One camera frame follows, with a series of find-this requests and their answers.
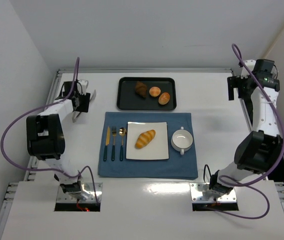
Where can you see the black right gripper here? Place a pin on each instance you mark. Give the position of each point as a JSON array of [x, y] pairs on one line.
[[231, 85]]

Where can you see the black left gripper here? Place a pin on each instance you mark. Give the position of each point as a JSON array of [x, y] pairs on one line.
[[83, 102]]

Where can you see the striped long bread roll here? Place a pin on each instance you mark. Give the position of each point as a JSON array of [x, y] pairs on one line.
[[145, 138]]

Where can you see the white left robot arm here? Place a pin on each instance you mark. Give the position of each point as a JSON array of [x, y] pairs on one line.
[[45, 137]]

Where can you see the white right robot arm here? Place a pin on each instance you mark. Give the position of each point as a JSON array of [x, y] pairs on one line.
[[259, 151]]

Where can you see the black serving tray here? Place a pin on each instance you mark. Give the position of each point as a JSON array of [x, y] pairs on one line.
[[129, 100]]

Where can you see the dark brown croissant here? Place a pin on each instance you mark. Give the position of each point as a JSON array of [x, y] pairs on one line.
[[141, 89]]

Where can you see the blue cloth placemat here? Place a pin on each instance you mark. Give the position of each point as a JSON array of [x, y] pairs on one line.
[[178, 166]]

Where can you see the round bun left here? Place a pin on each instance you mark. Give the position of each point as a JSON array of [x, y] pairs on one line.
[[155, 91]]

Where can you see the round bun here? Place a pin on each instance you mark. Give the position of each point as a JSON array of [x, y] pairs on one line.
[[164, 98], [155, 91]]

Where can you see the round bun right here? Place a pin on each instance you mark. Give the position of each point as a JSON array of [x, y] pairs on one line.
[[164, 98]]

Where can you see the white soup cup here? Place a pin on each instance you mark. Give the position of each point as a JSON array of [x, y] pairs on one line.
[[182, 140]]

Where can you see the white square plate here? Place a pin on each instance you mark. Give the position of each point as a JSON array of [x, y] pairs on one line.
[[157, 149]]

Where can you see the gold fork green handle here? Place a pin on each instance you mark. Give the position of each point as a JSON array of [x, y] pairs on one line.
[[114, 133]]

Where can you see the gold knife green handle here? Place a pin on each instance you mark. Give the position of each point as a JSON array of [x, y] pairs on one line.
[[107, 141]]

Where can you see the gold spoon green handle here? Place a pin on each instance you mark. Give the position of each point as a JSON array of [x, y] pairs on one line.
[[122, 133]]

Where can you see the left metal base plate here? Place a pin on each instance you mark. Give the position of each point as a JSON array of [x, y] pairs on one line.
[[91, 192]]

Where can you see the metal base plate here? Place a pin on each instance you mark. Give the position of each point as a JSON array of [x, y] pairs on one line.
[[91, 192], [201, 194]]

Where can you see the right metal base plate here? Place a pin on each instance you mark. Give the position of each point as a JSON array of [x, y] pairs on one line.
[[201, 194]]

